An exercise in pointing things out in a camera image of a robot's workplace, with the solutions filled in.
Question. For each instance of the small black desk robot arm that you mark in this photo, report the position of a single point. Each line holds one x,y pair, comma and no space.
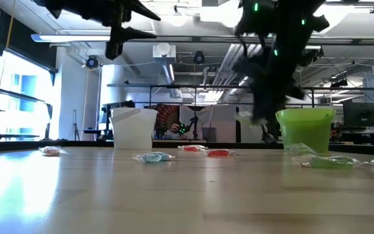
188,126

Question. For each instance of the red patterned tapestry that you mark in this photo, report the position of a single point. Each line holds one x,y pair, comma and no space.
167,113

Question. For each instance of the white cloth partition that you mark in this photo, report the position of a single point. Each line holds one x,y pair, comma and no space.
222,123

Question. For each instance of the black computer monitor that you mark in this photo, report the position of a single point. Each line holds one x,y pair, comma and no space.
360,114

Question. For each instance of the green candy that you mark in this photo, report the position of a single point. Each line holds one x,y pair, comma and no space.
299,149
331,162

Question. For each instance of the black tripod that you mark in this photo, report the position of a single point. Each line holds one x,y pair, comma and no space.
75,133

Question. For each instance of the person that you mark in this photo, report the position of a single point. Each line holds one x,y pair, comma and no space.
129,104
175,128

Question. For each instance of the green plastic bucket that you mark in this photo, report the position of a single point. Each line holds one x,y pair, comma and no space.
305,130

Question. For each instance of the black overhead beam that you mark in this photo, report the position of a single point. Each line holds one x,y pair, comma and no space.
190,39

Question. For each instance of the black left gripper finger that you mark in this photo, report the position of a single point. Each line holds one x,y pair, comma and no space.
135,33
143,11

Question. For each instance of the black round ceiling camera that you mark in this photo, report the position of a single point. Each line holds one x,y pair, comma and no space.
92,62
199,58

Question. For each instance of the white plastic bucket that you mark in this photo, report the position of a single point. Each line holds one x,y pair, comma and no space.
133,130

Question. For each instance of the black track spotlight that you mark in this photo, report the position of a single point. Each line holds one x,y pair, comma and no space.
339,83
313,57

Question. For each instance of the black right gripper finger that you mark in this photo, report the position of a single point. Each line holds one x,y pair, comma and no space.
268,109

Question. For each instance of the ceiling light strip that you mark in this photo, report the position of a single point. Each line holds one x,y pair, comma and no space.
70,38

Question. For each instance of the black metal rack frame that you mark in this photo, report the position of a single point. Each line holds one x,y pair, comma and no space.
206,86

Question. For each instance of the black shelf rack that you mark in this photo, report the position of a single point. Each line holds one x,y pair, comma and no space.
21,97

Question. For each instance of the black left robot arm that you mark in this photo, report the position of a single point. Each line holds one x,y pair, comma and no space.
76,6

